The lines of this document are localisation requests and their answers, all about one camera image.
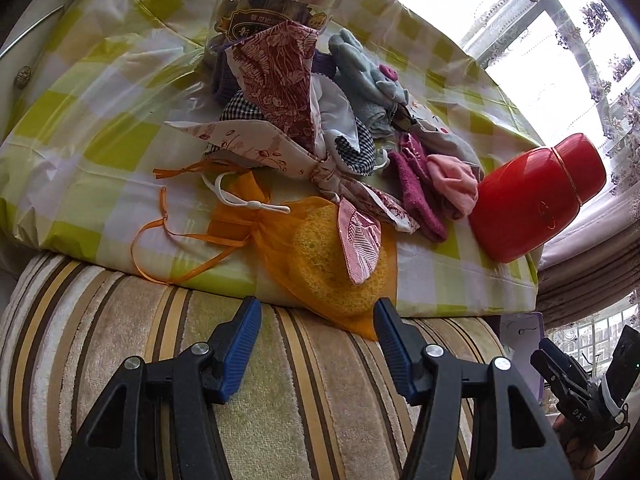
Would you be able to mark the fruit print white cloth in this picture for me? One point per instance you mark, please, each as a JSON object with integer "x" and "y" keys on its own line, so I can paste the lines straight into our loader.
{"x": 450, "y": 142}

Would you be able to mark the pinkish brown curtain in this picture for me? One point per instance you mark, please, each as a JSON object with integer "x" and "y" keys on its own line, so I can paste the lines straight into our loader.
{"x": 590, "y": 270}

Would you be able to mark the red plastic container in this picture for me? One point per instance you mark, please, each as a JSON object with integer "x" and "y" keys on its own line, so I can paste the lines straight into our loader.
{"x": 530, "y": 200}

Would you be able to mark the light blue fuzzy sock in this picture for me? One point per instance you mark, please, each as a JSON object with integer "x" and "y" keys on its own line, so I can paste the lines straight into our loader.
{"x": 360, "y": 80}

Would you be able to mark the purple white knit sock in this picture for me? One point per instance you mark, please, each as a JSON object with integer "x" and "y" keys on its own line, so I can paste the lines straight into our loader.
{"x": 223, "y": 85}

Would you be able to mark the striped plush sofa cover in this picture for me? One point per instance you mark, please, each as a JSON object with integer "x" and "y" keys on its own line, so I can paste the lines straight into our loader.
{"x": 310, "y": 400}

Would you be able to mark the glass jar with metal lid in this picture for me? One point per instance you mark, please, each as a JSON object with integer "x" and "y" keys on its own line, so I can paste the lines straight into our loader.
{"x": 260, "y": 5}

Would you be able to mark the floral lace curtain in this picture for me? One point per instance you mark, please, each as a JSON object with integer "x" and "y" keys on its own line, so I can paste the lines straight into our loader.
{"x": 595, "y": 15}

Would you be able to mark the person's right hand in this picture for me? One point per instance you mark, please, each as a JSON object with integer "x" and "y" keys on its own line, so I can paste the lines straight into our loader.
{"x": 575, "y": 445}

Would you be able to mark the pink cloth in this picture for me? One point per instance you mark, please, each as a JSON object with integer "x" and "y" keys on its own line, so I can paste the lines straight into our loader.
{"x": 452, "y": 185}

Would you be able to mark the yellow checkered plastic tablecloth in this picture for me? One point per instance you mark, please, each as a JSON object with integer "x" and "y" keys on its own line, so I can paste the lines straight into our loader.
{"x": 100, "y": 125}

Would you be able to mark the magenta knit sock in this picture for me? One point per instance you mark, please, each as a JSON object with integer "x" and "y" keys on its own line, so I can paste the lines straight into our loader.
{"x": 415, "y": 190}

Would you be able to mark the yellow round loofah sponge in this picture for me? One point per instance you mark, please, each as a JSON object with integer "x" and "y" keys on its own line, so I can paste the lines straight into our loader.
{"x": 315, "y": 265}

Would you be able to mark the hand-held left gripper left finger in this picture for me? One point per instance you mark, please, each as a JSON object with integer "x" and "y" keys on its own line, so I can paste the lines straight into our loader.
{"x": 242, "y": 340}

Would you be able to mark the white satin cloth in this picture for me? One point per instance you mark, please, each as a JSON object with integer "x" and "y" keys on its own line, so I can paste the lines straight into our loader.
{"x": 330, "y": 110}

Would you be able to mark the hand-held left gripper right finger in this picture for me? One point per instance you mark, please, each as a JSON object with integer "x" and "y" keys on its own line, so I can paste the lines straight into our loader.
{"x": 392, "y": 340}

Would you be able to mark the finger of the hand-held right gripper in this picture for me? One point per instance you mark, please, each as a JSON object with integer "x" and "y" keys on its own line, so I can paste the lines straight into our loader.
{"x": 557, "y": 355}
{"x": 547, "y": 372}

